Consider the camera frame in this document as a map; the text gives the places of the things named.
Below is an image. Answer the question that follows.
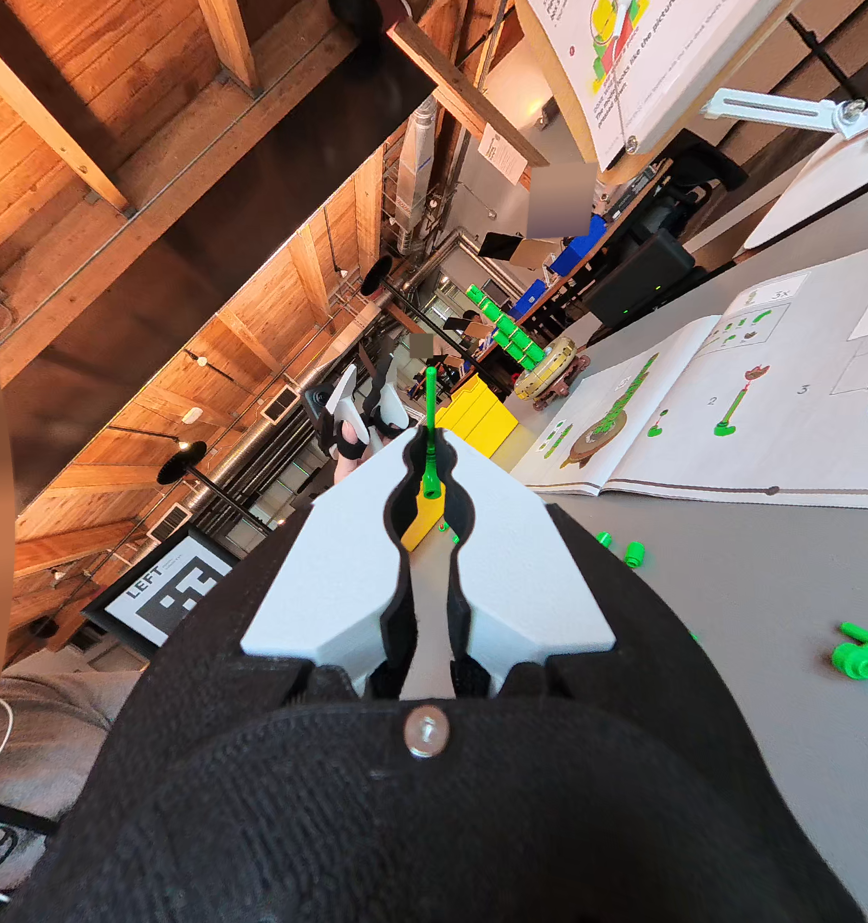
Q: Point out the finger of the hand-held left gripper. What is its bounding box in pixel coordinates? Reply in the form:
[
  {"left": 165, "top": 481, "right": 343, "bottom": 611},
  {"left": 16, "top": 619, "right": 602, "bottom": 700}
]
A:
[{"left": 328, "top": 364, "right": 361, "bottom": 426}]

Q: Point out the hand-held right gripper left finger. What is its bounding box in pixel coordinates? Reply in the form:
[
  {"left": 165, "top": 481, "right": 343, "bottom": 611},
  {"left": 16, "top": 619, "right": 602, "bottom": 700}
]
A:
[{"left": 241, "top": 425, "right": 424, "bottom": 699}]

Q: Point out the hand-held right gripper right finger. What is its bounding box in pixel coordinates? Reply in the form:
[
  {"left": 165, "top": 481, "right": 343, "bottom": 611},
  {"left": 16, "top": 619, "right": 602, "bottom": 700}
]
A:
[{"left": 437, "top": 425, "right": 617, "bottom": 699}]

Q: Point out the green lego stick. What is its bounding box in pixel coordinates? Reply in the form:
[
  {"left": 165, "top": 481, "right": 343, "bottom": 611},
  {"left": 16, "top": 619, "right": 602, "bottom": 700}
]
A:
[{"left": 424, "top": 366, "right": 440, "bottom": 473}]

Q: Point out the green bamboo lego model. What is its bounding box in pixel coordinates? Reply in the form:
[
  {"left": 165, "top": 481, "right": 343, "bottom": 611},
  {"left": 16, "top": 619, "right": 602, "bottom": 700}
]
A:
[{"left": 466, "top": 283, "right": 594, "bottom": 412}]

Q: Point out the lego instruction booklet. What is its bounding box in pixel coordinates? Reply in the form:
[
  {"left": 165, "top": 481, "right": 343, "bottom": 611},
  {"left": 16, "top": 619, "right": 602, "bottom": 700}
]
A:
[{"left": 509, "top": 241, "right": 868, "bottom": 509}]

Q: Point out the cluster of green lego connectors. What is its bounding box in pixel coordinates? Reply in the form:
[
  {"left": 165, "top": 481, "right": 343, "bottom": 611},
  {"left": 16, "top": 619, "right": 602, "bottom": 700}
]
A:
[{"left": 690, "top": 622, "right": 868, "bottom": 680}]

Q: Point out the person's left hand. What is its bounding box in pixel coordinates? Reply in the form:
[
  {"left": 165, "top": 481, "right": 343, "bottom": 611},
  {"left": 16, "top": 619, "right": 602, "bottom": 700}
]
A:
[{"left": 332, "top": 420, "right": 372, "bottom": 486}]

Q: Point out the black floor lamp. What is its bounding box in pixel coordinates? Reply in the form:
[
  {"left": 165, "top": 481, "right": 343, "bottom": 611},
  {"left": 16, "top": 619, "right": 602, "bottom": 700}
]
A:
[
  {"left": 156, "top": 441, "right": 273, "bottom": 538},
  {"left": 360, "top": 256, "right": 478, "bottom": 376}
]

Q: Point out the yellow plastic bin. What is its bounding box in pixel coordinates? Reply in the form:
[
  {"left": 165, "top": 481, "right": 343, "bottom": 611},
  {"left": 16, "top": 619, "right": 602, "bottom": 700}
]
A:
[{"left": 401, "top": 375, "right": 519, "bottom": 552}]

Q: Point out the black framed marker sign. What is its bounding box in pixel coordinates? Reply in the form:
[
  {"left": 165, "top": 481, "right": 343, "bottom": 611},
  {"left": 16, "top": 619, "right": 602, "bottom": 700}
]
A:
[{"left": 81, "top": 528, "right": 236, "bottom": 659}]

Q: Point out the white paper notice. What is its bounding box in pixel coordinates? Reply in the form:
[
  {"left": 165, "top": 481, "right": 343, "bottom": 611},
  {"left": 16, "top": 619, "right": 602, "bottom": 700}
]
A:
[{"left": 477, "top": 124, "right": 530, "bottom": 185}]

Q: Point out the black box device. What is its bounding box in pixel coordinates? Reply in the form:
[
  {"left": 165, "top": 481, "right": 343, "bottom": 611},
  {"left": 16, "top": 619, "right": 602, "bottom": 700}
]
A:
[{"left": 585, "top": 229, "right": 696, "bottom": 327}]

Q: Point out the long wooden table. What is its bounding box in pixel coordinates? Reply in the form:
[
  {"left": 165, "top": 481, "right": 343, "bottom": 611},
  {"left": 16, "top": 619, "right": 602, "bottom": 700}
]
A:
[{"left": 470, "top": 162, "right": 673, "bottom": 362}]

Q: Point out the printed instruction sheet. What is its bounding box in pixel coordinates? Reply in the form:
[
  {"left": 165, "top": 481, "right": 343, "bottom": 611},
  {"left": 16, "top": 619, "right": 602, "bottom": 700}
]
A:
[{"left": 528, "top": 0, "right": 788, "bottom": 173}]

